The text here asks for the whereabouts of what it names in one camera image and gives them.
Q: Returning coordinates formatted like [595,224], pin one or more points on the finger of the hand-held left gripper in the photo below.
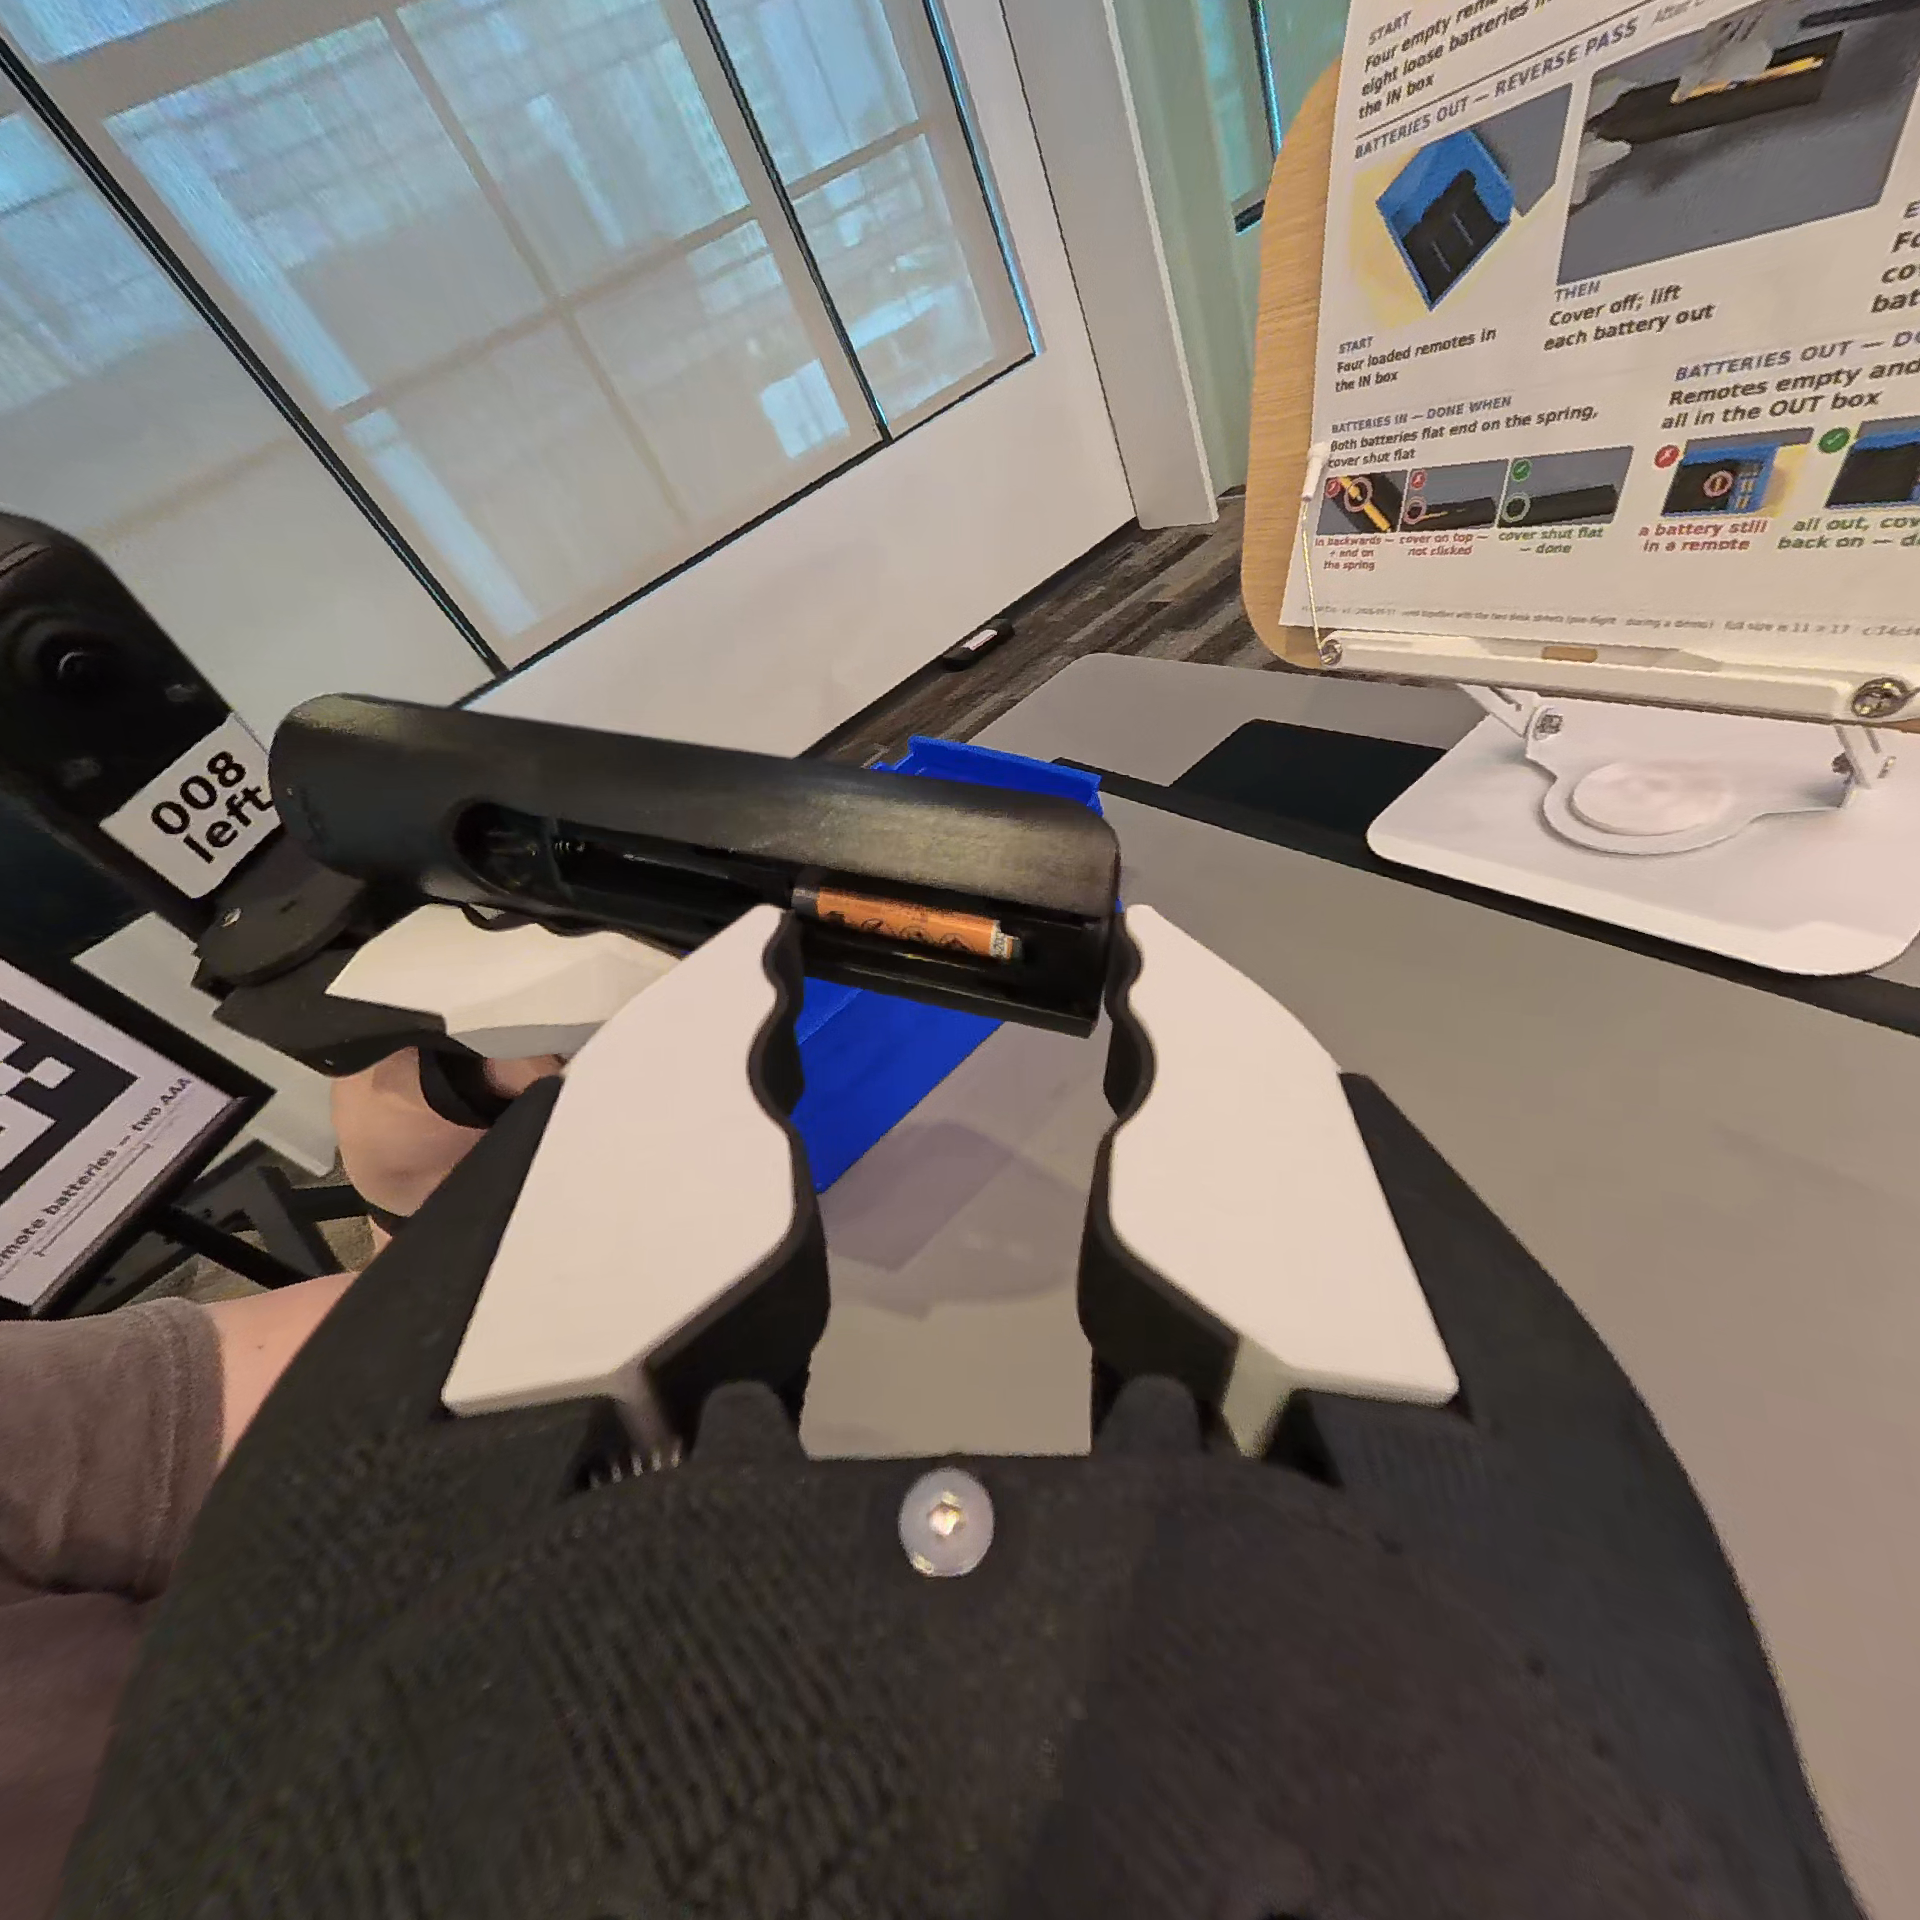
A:
[507,977]

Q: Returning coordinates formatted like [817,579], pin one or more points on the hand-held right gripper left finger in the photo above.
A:
[630,1232]

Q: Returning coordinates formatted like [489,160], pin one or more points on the black floor outlet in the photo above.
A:
[975,646]

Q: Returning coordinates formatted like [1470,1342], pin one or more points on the person's torso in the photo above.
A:
[90,1590]

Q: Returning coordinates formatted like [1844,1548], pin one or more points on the orange AAA battery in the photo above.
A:
[902,925]

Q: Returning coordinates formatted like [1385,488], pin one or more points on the black mat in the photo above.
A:
[1317,788]

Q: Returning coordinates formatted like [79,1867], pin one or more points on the blue plastic bin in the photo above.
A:
[883,1099]

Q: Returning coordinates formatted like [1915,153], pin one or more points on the white tag sign board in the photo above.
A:
[90,1123]

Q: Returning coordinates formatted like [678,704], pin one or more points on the white stand base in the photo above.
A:
[1654,828]

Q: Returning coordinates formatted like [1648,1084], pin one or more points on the person's left forearm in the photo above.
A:
[285,1323]

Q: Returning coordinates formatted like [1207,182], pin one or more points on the instruction sheet on stand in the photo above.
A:
[1286,393]

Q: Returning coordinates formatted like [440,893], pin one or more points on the person's left hand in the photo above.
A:
[406,1154]

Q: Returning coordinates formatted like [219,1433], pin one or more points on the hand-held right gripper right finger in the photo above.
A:
[1276,1232]

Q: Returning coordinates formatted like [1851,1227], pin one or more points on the black remote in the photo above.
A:
[689,796]

